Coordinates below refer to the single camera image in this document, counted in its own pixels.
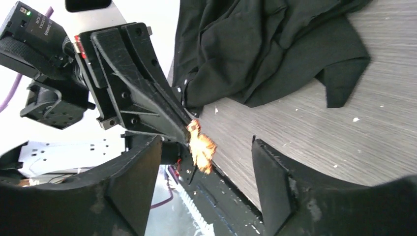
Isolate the black button shirt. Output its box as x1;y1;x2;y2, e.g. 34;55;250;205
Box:
173;0;370;113

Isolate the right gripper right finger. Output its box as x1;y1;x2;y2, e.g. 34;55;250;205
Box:
251;139;417;236

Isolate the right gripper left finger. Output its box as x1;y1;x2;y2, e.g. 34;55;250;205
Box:
0;136;162;236

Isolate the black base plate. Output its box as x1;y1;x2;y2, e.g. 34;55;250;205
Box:
161;141;265;236

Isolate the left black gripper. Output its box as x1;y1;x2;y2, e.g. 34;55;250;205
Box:
0;1;191;144

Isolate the orange maple leaf brooch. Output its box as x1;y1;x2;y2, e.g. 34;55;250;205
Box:
186;119;217;175

